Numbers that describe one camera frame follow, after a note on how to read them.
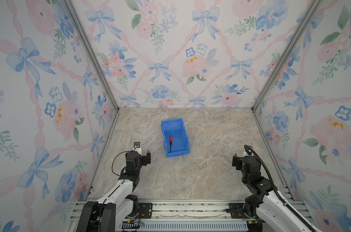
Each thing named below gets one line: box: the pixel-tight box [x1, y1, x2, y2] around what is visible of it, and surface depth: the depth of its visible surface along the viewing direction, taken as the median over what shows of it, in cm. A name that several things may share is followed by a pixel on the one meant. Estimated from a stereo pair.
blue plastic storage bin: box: [160, 117, 191, 158], surface depth 102 cm
